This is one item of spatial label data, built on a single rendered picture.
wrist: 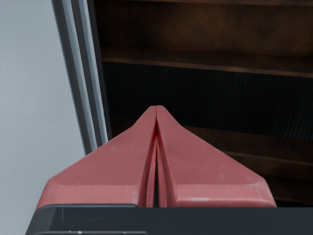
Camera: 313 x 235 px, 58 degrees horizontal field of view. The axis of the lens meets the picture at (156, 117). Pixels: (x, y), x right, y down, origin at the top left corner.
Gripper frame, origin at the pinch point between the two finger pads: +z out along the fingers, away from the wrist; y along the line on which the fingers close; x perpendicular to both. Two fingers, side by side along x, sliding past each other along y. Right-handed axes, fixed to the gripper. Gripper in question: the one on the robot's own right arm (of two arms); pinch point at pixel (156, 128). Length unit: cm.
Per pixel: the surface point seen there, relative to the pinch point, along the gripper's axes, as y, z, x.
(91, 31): 5.2, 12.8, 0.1
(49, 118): 9.8, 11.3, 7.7
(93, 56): 5.3, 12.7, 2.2
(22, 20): 10.0, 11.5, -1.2
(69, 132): 8.2, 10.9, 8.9
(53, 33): 7.6, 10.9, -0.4
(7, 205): 19.2, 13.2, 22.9
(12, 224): 20.0, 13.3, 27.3
